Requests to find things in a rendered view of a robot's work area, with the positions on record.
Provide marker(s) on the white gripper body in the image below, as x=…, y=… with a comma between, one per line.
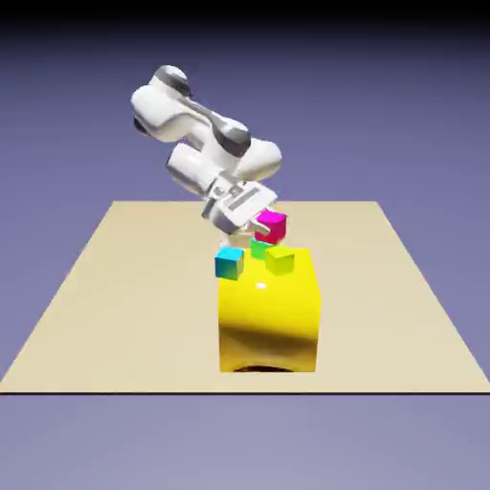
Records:
x=241, y=208

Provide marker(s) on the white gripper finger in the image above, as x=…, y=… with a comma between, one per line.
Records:
x=261, y=227

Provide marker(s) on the small magenta cube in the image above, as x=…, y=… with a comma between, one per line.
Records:
x=272, y=226

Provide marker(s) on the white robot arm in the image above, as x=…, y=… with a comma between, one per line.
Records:
x=183, y=115

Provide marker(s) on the small green cube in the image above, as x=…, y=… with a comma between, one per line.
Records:
x=258, y=249

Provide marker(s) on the small yellow-green cube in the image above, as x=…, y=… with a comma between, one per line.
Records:
x=280, y=259

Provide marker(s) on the small cyan cube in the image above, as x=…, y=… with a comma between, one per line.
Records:
x=229, y=263

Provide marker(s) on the large yellow box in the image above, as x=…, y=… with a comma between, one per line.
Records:
x=268, y=314

